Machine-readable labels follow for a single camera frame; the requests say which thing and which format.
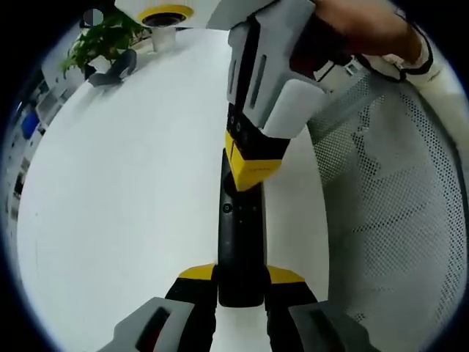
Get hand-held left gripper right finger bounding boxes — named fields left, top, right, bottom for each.
left=263, top=265, right=372, bottom=352

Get dark cloth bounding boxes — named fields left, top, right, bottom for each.
left=85, top=48, right=138, bottom=87

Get black strap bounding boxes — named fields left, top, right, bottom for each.
left=355, top=21, right=434, bottom=83

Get white mesh chair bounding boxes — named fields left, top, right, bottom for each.
left=306, top=68, right=469, bottom=352

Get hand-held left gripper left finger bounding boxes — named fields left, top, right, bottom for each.
left=95, top=262, right=218, bottom=352

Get person's right hand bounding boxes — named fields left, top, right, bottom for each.
left=314, top=0, right=421, bottom=65

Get white low cabinets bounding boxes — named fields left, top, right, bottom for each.
left=10, top=69, right=76, bottom=184

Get clear cup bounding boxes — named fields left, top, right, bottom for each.
left=149, top=26, right=177, bottom=53

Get blue container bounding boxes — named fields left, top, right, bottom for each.
left=21, top=112, right=40, bottom=137

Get green potted plant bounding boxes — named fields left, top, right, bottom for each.
left=59, top=13, right=148, bottom=80

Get black remote control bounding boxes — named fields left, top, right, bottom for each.
left=216, top=146, right=266, bottom=308

